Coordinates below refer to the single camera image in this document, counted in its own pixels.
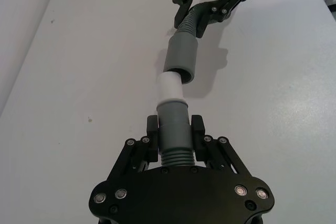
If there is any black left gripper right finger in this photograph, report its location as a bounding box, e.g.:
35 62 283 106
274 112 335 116
191 115 275 205

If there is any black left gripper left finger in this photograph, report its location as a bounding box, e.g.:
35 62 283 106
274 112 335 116
90 115 160 207

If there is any grey ribbed hose wide cuff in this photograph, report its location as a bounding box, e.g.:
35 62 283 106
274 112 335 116
163 1 211 85

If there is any white tube connector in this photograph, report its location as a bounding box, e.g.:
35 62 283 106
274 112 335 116
156 71 187 106

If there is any grey ribbed hose narrow cuff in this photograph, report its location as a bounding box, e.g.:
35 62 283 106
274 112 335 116
156 101 190 168

